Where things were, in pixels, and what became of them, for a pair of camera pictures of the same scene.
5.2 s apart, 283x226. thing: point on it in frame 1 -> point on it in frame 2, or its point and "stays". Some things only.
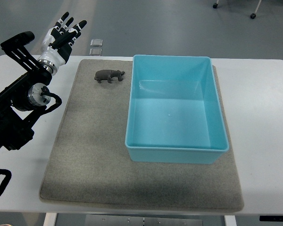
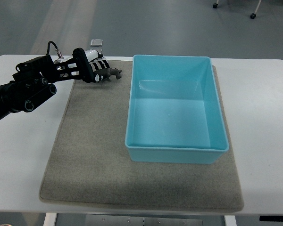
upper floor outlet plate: [96, 42] stays
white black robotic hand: [57, 43] -> [96, 61]
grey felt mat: [86, 165] stays
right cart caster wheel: [253, 16] stays
